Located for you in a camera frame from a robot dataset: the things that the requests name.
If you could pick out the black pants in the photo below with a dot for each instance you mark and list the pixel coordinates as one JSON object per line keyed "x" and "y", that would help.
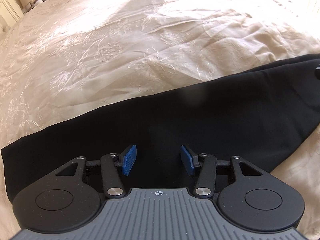
{"x": 263, "y": 115}

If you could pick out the cream embroidered bedspread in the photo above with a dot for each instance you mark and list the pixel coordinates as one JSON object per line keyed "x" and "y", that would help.
{"x": 68, "y": 57}

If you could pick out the cream bedside cabinet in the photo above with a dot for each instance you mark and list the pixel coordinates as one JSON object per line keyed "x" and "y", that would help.
{"x": 11, "y": 13}

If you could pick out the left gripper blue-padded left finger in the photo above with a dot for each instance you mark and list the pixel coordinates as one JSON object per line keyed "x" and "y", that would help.
{"x": 127, "y": 159}

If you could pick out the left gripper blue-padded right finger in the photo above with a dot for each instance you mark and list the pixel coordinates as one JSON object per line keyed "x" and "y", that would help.
{"x": 189, "y": 159}

